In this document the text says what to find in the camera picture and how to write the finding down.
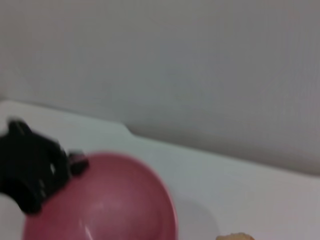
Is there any ridged golden bread loaf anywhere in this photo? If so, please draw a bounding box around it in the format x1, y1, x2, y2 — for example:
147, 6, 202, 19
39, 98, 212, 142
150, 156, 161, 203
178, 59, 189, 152
215, 232, 256, 240

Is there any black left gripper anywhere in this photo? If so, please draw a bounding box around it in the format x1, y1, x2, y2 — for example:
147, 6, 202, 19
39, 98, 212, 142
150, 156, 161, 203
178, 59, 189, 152
0, 119, 90, 216

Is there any pink bowl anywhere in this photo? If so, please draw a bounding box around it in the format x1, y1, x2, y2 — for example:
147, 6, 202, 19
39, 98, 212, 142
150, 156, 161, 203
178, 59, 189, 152
21, 151, 180, 240

